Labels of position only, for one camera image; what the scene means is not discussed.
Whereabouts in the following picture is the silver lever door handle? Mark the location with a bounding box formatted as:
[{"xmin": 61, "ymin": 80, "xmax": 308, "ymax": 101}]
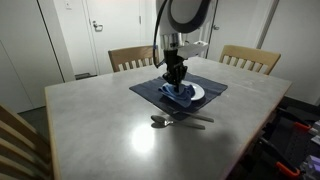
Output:
[{"xmin": 91, "ymin": 20, "xmax": 104, "ymax": 33}]

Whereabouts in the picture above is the light wooden slat-back chair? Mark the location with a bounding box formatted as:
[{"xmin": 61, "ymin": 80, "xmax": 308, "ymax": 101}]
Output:
[
  {"xmin": 107, "ymin": 44, "xmax": 160, "ymax": 73},
  {"xmin": 218, "ymin": 44, "xmax": 282, "ymax": 76},
  {"xmin": 0, "ymin": 101, "xmax": 55, "ymax": 180}
]

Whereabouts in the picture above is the silver fork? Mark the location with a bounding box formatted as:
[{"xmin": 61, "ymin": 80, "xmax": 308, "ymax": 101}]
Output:
[{"xmin": 170, "ymin": 108, "xmax": 215, "ymax": 123}]

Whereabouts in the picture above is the aluminium extrusion rail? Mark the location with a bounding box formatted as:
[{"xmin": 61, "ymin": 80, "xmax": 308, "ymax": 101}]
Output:
[{"xmin": 299, "ymin": 154, "xmax": 320, "ymax": 175}]

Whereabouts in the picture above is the orange and black bar clamp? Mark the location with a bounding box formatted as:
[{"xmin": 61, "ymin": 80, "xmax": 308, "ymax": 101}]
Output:
[
  {"xmin": 275, "ymin": 105, "xmax": 313, "ymax": 133},
  {"xmin": 258, "ymin": 135, "xmax": 302, "ymax": 178}
]

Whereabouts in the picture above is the white door with lever handle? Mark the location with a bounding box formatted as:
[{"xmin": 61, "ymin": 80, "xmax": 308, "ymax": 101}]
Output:
[{"xmin": 82, "ymin": 0, "xmax": 143, "ymax": 76}]

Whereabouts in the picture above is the silver spoon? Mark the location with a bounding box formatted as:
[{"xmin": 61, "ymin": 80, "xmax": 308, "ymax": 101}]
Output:
[{"xmin": 150, "ymin": 114, "xmax": 207, "ymax": 131}]

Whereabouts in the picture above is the white round plate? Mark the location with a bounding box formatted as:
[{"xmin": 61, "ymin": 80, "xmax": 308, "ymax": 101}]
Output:
[{"xmin": 179, "ymin": 79, "xmax": 206, "ymax": 102}]

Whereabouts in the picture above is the white closet door panel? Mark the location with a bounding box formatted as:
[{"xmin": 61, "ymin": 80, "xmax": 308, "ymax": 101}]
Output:
[{"xmin": 0, "ymin": 0, "xmax": 65, "ymax": 114}]

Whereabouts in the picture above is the dark blue placemat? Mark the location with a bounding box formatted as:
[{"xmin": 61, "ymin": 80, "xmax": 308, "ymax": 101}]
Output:
[{"xmin": 128, "ymin": 72, "xmax": 229, "ymax": 122}]

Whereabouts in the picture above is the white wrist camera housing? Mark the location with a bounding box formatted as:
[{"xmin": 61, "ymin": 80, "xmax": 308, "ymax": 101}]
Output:
[{"xmin": 177, "ymin": 40, "xmax": 210, "ymax": 59}]

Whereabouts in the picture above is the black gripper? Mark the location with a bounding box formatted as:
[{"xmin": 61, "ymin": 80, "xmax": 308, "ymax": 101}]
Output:
[{"xmin": 162, "ymin": 49, "xmax": 188, "ymax": 94}]

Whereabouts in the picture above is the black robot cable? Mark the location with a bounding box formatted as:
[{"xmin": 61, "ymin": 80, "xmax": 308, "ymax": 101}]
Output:
[{"xmin": 152, "ymin": 0, "xmax": 169, "ymax": 69}]

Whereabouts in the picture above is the white door with small handle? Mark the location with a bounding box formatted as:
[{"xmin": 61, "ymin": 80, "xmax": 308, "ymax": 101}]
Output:
[{"xmin": 208, "ymin": 0, "xmax": 269, "ymax": 63}]

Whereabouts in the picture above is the blue cloth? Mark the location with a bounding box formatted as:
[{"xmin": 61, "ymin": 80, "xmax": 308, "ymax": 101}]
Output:
[{"xmin": 157, "ymin": 82, "xmax": 196, "ymax": 108}]

